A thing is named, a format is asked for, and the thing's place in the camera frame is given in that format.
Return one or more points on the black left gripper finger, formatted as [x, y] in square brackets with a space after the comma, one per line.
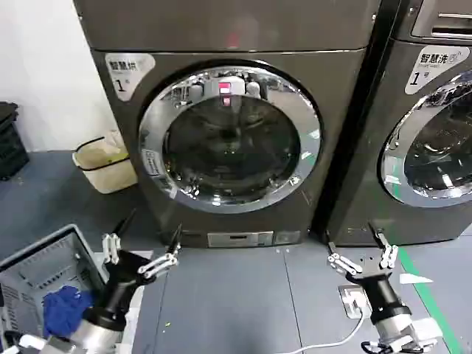
[111, 249]
[158, 263]

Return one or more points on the grey plastic laundry basket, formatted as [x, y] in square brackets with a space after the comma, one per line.
[40, 258]

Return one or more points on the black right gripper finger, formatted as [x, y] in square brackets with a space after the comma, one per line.
[389, 256]
[344, 263]

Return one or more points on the grey dryer with vent slot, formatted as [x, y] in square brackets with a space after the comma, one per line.
[368, 206]

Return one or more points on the grey dryer with red display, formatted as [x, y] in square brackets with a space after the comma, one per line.
[228, 26]

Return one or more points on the black stacked crates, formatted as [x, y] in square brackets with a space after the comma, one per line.
[11, 147]

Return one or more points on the steel floor socket plate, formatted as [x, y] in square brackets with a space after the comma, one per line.
[350, 298]

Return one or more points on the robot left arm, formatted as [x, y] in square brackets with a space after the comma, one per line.
[92, 335]

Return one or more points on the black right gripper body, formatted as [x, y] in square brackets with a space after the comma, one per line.
[381, 291]

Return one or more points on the round glass dryer door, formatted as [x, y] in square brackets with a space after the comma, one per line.
[442, 162]
[232, 147]

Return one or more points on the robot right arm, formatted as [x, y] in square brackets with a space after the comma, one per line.
[402, 332]

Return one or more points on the cream waste bin black band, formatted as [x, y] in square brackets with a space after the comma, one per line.
[105, 173]

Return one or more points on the white floor sheet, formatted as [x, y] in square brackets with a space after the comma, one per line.
[134, 317]

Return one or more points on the blue cloth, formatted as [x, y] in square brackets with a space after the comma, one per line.
[64, 306]

